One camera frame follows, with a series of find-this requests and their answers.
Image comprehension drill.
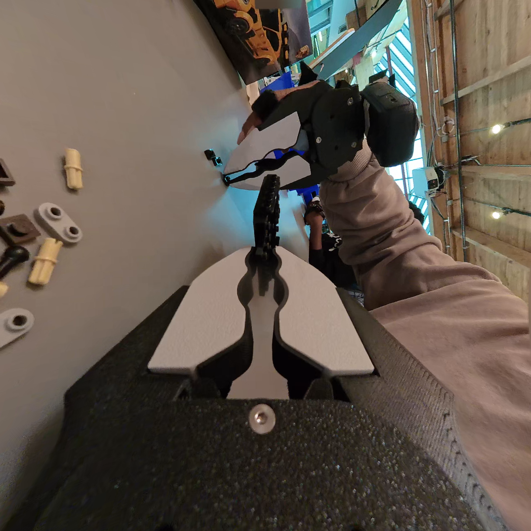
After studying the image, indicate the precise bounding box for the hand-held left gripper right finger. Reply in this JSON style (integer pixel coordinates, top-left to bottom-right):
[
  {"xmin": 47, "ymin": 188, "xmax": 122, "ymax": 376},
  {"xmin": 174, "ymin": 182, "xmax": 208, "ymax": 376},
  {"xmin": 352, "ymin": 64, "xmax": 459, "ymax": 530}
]
[{"xmin": 272, "ymin": 246, "xmax": 376, "ymax": 378}]

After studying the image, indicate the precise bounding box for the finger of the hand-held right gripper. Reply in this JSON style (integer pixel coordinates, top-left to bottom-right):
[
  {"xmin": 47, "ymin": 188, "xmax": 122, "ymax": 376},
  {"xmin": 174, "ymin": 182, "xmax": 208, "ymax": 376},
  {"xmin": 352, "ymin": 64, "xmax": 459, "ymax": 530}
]
[
  {"xmin": 228, "ymin": 154, "xmax": 319, "ymax": 192},
  {"xmin": 223, "ymin": 111, "xmax": 302, "ymax": 178}
]

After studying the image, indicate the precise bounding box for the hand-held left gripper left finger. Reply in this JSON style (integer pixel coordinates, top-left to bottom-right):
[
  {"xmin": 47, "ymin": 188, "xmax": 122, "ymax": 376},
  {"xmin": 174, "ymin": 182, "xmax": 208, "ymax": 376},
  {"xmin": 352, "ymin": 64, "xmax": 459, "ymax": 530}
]
[{"xmin": 146, "ymin": 246, "xmax": 254, "ymax": 377}]

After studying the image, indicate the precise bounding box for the black brick plate assembly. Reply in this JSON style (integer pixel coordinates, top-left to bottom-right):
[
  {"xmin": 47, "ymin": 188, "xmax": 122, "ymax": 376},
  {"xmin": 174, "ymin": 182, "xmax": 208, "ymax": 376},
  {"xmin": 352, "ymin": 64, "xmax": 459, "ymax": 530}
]
[{"xmin": 253, "ymin": 174, "xmax": 283, "ymax": 297}]

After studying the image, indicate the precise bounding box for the person's right forearm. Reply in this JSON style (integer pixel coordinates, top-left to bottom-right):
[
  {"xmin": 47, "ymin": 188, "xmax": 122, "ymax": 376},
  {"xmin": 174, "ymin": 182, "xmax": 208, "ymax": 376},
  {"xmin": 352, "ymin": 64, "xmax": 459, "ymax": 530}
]
[{"xmin": 319, "ymin": 143, "xmax": 531, "ymax": 531}]

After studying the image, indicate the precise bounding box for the grey desk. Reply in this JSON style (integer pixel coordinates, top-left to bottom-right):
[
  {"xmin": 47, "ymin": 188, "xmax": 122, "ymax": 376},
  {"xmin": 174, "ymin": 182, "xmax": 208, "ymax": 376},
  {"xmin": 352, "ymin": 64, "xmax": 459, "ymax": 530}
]
[{"xmin": 0, "ymin": 0, "xmax": 316, "ymax": 523}]

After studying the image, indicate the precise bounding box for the person's right hand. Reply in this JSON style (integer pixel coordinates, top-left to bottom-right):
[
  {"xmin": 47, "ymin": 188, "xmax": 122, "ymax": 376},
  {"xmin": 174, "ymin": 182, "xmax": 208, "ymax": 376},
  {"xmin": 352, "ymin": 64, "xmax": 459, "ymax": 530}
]
[{"xmin": 236, "ymin": 80, "xmax": 332, "ymax": 146}]

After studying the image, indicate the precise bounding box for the blue plastic bin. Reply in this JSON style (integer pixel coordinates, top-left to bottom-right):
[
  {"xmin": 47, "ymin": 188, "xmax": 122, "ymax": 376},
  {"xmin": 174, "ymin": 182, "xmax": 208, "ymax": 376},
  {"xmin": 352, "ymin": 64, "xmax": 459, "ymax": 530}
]
[{"xmin": 259, "ymin": 71, "xmax": 322, "ymax": 202}]

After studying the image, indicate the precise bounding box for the grey slanted board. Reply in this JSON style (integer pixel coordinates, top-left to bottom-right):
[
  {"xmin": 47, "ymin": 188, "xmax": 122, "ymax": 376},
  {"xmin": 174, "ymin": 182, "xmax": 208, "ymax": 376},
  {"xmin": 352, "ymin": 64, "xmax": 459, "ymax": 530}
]
[{"xmin": 307, "ymin": 0, "xmax": 403, "ymax": 81}]

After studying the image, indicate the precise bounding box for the toy car box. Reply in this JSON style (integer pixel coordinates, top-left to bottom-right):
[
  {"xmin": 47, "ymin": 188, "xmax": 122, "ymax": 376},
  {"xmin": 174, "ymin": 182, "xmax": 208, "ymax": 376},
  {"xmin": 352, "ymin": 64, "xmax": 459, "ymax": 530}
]
[{"xmin": 193, "ymin": 0, "xmax": 314, "ymax": 85}]

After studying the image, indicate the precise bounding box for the pile of small brick pieces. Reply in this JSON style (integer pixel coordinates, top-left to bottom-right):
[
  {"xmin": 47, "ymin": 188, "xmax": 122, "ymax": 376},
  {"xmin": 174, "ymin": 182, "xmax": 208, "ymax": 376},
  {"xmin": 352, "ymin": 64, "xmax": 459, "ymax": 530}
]
[{"xmin": 0, "ymin": 147, "xmax": 85, "ymax": 351}]

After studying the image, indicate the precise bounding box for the white security camera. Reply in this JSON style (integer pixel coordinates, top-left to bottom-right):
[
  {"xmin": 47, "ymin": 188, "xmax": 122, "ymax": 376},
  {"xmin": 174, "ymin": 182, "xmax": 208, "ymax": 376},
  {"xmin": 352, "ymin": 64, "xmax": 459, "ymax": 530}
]
[{"xmin": 413, "ymin": 166, "xmax": 446, "ymax": 196}]

